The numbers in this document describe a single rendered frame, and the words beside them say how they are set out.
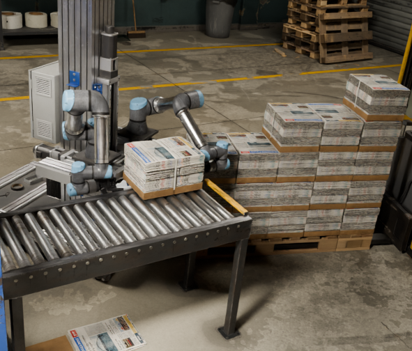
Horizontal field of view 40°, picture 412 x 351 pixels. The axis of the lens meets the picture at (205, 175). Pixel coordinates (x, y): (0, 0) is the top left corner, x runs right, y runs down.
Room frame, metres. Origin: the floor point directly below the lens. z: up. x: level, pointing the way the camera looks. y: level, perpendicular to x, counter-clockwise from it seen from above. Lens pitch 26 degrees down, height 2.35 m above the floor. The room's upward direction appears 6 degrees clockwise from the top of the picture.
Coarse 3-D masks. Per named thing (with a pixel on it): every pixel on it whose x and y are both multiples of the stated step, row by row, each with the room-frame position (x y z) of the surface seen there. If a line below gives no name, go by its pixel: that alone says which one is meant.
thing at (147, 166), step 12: (132, 144) 2.99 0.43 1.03; (144, 144) 3.01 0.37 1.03; (132, 156) 2.90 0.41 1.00; (144, 156) 2.85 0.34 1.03; (156, 156) 2.87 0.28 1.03; (132, 168) 2.90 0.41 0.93; (144, 168) 2.77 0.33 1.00; (156, 168) 2.79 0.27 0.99; (168, 168) 2.84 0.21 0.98; (132, 180) 2.89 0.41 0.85; (144, 180) 2.78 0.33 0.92; (156, 180) 2.81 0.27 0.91; (168, 180) 2.85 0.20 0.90; (144, 192) 2.77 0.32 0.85
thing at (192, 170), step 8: (176, 136) 3.18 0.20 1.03; (168, 144) 3.05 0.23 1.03; (176, 144) 3.06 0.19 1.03; (184, 144) 3.07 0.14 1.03; (176, 152) 2.95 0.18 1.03; (184, 152) 2.97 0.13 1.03; (192, 152) 2.98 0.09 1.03; (200, 152) 2.99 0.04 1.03; (184, 160) 2.89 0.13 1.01; (192, 160) 2.92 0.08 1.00; (200, 160) 2.95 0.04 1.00; (184, 168) 2.90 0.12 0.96; (192, 168) 2.93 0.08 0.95; (200, 168) 2.95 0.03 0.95; (184, 176) 2.90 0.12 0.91; (192, 176) 2.93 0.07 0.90; (200, 176) 2.96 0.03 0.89; (184, 184) 2.90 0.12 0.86
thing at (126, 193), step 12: (120, 192) 2.83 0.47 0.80; (132, 192) 2.85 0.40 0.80; (48, 204) 2.62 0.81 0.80; (60, 204) 2.63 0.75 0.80; (72, 204) 2.65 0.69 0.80; (84, 204) 2.68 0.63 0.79; (120, 204) 2.80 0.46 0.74; (132, 204) 2.84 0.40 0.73; (0, 216) 2.45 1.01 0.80; (12, 216) 2.47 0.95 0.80; (48, 216) 2.57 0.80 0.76; (12, 228) 2.47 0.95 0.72
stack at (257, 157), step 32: (256, 160) 3.53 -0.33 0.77; (288, 160) 3.59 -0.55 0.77; (320, 160) 3.66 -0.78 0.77; (352, 160) 3.73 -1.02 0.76; (256, 192) 3.53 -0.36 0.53; (288, 192) 3.60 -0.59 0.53; (320, 192) 3.67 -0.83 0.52; (256, 224) 3.55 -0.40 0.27; (288, 224) 3.61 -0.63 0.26; (320, 224) 3.68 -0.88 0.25; (224, 256) 3.49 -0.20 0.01
